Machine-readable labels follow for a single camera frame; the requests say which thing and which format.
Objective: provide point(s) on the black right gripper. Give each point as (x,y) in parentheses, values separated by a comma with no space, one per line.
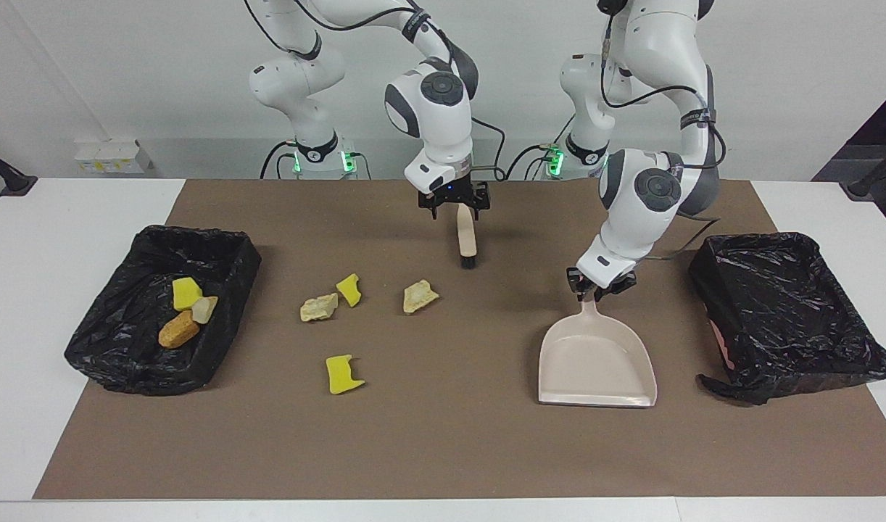
(454,194)

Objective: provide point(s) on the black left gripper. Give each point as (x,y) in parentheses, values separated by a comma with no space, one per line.
(606,284)

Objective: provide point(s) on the beige hand brush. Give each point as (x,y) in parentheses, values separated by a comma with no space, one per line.
(468,239)

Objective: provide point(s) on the beige plastic dustpan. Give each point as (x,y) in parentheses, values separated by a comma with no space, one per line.
(595,362)

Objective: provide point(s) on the beige foam chunk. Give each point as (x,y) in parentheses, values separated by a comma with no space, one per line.
(318,308)
(419,296)
(204,309)

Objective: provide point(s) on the small yellow sponge piece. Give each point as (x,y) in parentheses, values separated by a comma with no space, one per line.
(349,290)

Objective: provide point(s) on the notched yellow sponge piece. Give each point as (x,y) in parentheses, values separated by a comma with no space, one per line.
(339,377)

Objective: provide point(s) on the yellow sponge wedge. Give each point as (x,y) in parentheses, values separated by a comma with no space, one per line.
(185,293)

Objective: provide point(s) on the orange-brown sponge chunk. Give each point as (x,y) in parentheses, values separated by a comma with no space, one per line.
(178,330)

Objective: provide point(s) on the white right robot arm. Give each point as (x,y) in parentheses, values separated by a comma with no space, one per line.
(436,123)

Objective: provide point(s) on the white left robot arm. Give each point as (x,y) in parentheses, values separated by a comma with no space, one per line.
(631,217)

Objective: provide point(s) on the black bag lined pink bin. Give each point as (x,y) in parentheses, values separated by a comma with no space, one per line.
(784,312)

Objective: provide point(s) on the brown table mat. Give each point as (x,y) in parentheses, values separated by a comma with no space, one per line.
(443,449)

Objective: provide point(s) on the dark background equipment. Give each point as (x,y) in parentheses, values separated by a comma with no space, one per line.
(885,123)

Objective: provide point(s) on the white power strip box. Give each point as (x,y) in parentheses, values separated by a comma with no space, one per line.
(113,157)

